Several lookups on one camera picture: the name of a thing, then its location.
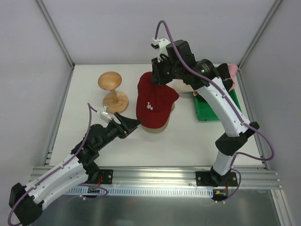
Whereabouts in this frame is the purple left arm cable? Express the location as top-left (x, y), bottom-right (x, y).
top-left (8, 103), bottom-right (110, 226)

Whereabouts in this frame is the light pink baseball cap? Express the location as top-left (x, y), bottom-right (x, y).
top-left (228, 64), bottom-right (238, 83)

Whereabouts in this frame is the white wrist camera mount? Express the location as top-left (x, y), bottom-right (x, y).
top-left (151, 38), bottom-right (171, 63)
top-left (96, 106), bottom-right (112, 123)

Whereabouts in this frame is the aluminium frame post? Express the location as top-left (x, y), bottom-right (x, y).
top-left (237, 0), bottom-right (284, 69)
top-left (35, 0), bottom-right (76, 69)

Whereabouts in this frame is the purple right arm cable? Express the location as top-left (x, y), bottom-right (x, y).
top-left (155, 20), bottom-right (276, 205)

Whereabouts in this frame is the aluminium mounting rail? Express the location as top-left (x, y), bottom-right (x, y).
top-left (32, 166), bottom-right (282, 190)

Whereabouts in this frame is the green plastic tray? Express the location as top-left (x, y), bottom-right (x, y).
top-left (194, 90), bottom-right (241, 121)

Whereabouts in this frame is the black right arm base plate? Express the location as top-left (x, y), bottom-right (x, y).
top-left (195, 171), bottom-right (238, 187)

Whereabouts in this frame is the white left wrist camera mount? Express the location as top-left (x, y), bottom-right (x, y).
top-left (96, 106), bottom-right (112, 123)

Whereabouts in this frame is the black baseball cap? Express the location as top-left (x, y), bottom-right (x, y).
top-left (217, 63), bottom-right (236, 92)

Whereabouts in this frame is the wooden hat stand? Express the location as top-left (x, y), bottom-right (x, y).
top-left (98, 71), bottom-right (129, 114)

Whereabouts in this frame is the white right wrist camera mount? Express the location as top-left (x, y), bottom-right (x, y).
top-left (151, 38), bottom-right (171, 63)

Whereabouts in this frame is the white slotted cable duct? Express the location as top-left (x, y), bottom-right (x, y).
top-left (65, 186), bottom-right (214, 198)

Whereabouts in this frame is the red baseball cap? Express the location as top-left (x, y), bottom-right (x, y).
top-left (136, 72), bottom-right (179, 129)

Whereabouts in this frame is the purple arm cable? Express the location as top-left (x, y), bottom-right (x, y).
top-left (8, 103), bottom-right (110, 226)
top-left (155, 20), bottom-right (276, 205)

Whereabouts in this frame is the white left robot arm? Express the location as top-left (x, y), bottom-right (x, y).
top-left (8, 113), bottom-right (141, 226)

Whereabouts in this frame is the right aluminium frame post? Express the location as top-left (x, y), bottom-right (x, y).
top-left (237, 0), bottom-right (284, 69)

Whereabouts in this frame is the left aluminium frame post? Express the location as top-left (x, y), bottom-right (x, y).
top-left (35, 0), bottom-right (76, 69)

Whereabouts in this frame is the khaki sport baseball cap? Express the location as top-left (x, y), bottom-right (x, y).
top-left (142, 103), bottom-right (175, 134)

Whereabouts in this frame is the cream beige baseball cap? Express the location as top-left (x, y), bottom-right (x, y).
top-left (172, 80), bottom-right (197, 96)

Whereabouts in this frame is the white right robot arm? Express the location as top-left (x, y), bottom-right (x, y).
top-left (151, 39), bottom-right (259, 187)

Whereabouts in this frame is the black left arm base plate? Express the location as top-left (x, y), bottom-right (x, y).
top-left (87, 169), bottom-right (114, 186)

